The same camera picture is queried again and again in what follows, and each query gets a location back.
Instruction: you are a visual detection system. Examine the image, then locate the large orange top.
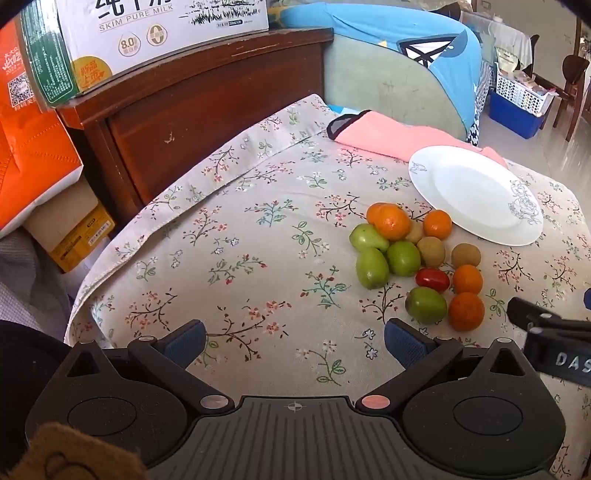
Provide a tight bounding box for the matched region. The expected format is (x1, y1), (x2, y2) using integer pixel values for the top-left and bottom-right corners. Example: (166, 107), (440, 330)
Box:
(374, 204), (412, 241)

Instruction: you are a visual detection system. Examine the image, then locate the green fruit bottom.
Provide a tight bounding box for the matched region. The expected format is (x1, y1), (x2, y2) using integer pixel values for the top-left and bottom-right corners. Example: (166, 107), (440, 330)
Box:
(405, 286), (448, 325)

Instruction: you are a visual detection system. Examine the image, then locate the pink folded towel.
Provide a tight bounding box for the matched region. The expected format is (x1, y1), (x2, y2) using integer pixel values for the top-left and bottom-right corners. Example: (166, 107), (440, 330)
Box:
(327, 110), (508, 168)

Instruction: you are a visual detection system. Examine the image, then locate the red cherry tomato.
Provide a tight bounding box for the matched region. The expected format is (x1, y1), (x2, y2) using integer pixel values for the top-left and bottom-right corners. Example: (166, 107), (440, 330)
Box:
(415, 267), (451, 294)

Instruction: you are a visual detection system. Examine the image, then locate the green fruit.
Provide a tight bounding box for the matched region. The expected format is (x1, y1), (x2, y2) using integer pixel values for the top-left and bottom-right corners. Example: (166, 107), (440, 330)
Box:
(386, 240), (422, 277)
(356, 248), (390, 289)
(349, 223), (390, 253)
(405, 286), (448, 325)

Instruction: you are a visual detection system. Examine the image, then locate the small orange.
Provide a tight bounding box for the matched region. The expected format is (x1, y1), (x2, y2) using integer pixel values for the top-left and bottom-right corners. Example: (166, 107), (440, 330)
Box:
(423, 210), (453, 240)

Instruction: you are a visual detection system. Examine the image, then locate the floral tablecloth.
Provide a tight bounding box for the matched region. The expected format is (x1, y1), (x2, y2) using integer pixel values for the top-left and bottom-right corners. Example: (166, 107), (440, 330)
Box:
(64, 93), (591, 478)

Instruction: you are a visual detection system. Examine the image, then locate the orange white box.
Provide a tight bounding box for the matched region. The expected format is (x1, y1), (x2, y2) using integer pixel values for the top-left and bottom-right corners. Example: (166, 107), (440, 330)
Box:
(0, 21), (83, 236)

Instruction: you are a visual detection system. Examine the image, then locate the brown kiwi hidden small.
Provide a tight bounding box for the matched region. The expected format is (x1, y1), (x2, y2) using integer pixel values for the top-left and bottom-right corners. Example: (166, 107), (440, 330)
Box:
(405, 221), (424, 244)

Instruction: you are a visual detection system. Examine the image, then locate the dark wooden chair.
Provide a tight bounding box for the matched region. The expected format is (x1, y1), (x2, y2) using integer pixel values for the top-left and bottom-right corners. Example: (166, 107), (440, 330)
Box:
(530, 54), (590, 142)

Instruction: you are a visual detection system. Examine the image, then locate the brown kiwi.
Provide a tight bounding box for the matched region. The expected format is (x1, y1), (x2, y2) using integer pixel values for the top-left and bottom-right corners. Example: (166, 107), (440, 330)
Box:
(416, 236), (446, 268)
(451, 243), (482, 269)

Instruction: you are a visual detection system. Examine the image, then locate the white ceramic plate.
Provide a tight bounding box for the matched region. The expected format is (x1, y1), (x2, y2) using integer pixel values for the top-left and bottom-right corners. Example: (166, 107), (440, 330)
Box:
(408, 146), (544, 247)

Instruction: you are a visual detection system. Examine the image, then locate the dark wooden cabinet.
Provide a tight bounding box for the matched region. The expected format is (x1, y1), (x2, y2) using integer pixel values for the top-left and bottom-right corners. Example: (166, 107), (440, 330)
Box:
(57, 28), (332, 226)

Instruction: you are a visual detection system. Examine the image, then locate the blue plastic bin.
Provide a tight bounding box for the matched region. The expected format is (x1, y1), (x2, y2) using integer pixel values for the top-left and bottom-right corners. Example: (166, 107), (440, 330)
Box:
(489, 92), (545, 140)

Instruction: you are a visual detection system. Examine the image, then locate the brown knitted sleeve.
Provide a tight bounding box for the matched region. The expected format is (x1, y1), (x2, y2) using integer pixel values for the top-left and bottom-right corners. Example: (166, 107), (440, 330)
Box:
(1, 422), (148, 480)

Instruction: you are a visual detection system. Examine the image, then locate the yellow cardboard box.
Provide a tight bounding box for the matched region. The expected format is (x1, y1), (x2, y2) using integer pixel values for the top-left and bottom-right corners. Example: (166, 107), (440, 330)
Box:
(24, 176), (115, 273)

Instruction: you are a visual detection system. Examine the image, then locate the white milk carton box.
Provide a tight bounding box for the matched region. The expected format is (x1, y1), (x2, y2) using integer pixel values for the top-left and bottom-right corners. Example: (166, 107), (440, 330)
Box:
(19, 0), (269, 108)

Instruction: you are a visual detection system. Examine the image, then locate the blue garment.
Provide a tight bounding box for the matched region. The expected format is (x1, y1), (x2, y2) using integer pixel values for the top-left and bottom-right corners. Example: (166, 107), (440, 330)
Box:
(269, 1), (482, 144)

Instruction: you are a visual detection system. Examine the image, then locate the white plastic basket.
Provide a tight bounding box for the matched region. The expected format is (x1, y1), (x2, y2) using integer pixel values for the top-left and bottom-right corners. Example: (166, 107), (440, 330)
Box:
(495, 64), (558, 117)

